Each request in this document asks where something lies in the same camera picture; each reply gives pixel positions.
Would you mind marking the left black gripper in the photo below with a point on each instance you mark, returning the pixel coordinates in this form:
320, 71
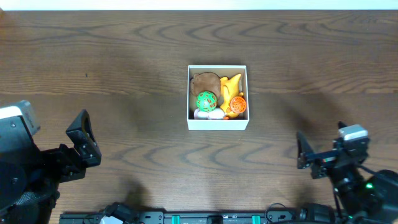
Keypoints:
69, 160

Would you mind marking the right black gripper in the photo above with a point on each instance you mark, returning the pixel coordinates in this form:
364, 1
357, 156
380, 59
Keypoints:
328, 162

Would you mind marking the small orange ball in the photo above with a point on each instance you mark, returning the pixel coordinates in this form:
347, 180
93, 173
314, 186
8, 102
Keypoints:
238, 105

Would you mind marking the white pink duck toy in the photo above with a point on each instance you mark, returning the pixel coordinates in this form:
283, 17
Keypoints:
216, 114

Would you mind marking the yellow rubber duck toy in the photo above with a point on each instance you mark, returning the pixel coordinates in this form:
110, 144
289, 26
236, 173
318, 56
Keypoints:
229, 90

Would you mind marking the white cardboard box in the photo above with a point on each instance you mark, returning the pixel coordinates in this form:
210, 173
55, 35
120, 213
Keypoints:
238, 124

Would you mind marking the green numbered dice ball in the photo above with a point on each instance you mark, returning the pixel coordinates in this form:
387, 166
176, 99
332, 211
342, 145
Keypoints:
206, 101

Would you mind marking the brown plush toy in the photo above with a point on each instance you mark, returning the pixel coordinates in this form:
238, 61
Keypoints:
207, 81

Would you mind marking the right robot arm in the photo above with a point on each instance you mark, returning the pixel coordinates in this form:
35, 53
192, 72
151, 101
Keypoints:
366, 195

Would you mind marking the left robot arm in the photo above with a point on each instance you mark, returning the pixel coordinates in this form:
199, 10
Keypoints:
23, 201

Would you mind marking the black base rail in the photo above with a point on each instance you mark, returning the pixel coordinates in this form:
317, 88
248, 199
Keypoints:
275, 213

